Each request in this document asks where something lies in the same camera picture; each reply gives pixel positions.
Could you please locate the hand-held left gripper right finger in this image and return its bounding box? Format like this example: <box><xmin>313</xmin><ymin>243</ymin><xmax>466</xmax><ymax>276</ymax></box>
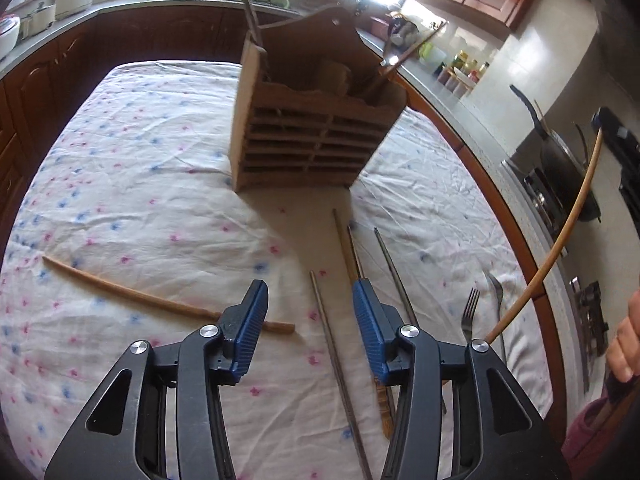
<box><xmin>351</xmin><ymin>280</ymin><xmax>571</xmax><ymax>480</ymax></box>

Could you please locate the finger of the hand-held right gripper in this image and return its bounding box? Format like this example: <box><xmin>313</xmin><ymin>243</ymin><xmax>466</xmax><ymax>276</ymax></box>
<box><xmin>591</xmin><ymin>106</ymin><xmax>640</xmax><ymax>162</ymax></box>

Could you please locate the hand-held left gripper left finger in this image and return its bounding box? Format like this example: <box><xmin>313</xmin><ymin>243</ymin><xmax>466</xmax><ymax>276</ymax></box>
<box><xmin>44</xmin><ymin>279</ymin><xmax>271</xmax><ymax>480</ymax></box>

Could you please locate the metal chopstick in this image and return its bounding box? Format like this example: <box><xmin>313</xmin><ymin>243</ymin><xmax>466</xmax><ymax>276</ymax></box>
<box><xmin>308</xmin><ymin>270</ymin><xmax>375</xmax><ymax>480</ymax></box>
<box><xmin>374</xmin><ymin>227</ymin><xmax>420</xmax><ymax>331</ymax></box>
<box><xmin>347</xmin><ymin>224</ymin><xmax>364</xmax><ymax>283</ymax></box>

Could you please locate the patterned wooden chopstick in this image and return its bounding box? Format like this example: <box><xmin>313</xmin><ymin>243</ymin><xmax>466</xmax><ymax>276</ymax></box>
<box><xmin>332</xmin><ymin>208</ymin><xmax>396</xmax><ymax>442</ymax></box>

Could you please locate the plain wooden chopstick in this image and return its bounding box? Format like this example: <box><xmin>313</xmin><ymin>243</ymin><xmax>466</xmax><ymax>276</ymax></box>
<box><xmin>379</xmin><ymin>21</ymin><xmax>448</xmax><ymax>84</ymax></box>
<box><xmin>42</xmin><ymin>256</ymin><xmax>296</xmax><ymax>334</ymax></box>
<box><xmin>485</xmin><ymin>129</ymin><xmax>602</xmax><ymax>343</ymax></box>

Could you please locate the wooden utensil holder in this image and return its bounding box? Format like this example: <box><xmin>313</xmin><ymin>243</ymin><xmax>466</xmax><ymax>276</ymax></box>
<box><xmin>229</xmin><ymin>9</ymin><xmax>407</xmax><ymax>193</ymax></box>

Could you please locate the dark brown chopstick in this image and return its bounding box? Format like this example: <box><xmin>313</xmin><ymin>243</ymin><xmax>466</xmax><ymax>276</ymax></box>
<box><xmin>232</xmin><ymin>0</ymin><xmax>266</xmax><ymax>48</ymax></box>

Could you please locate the person's right hand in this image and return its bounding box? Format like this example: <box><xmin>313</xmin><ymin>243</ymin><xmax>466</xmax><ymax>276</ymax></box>
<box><xmin>606</xmin><ymin>291</ymin><xmax>640</xmax><ymax>382</ymax></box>

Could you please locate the black wok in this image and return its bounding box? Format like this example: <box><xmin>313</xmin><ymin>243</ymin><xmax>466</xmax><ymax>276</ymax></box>
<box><xmin>509</xmin><ymin>84</ymin><xmax>601</xmax><ymax>223</ymax></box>

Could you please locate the gas stove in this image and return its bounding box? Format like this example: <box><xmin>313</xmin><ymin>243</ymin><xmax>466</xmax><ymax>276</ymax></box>
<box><xmin>502</xmin><ymin>157</ymin><xmax>611</xmax><ymax>361</ymax></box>

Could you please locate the metal fork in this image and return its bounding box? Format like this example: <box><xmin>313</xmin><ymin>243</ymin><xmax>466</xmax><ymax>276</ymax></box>
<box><xmin>461</xmin><ymin>287</ymin><xmax>482</xmax><ymax>343</ymax></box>

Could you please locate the silver metal cutlery piece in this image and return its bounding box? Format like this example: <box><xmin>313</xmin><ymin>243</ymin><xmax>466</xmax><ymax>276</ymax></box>
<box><xmin>486</xmin><ymin>271</ymin><xmax>508</xmax><ymax>362</ymax></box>

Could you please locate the white spice container set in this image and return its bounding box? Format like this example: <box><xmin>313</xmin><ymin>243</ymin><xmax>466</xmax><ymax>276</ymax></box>
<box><xmin>436</xmin><ymin>66</ymin><xmax>478</xmax><ymax>98</ymax></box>

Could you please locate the white floral tablecloth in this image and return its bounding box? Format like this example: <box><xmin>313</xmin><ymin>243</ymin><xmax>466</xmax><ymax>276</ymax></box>
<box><xmin>0</xmin><ymin>60</ymin><xmax>553</xmax><ymax>480</ymax></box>

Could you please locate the green and white cup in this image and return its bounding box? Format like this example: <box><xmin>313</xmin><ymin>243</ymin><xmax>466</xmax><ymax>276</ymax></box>
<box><xmin>417</xmin><ymin>40</ymin><xmax>446</xmax><ymax>67</ymax></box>

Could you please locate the electric kettle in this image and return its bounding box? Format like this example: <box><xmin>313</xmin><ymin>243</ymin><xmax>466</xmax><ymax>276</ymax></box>
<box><xmin>387</xmin><ymin>10</ymin><xmax>421</xmax><ymax>48</ymax></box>

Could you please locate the person's purple garment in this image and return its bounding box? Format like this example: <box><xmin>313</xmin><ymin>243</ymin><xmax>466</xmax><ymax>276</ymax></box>
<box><xmin>561</xmin><ymin>399</ymin><xmax>618</xmax><ymax>468</ymax></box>

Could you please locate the white and pink rice cooker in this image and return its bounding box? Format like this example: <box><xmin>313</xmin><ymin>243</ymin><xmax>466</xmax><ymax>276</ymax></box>
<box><xmin>0</xmin><ymin>14</ymin><xmax>22</xmax><ymax>61</ymax></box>

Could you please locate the small white pot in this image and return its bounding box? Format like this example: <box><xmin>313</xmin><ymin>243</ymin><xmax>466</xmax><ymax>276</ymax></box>
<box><xmin>19</xmin><ymin>0</ymin><xmax>57</xmax><ymax>38</ymax></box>

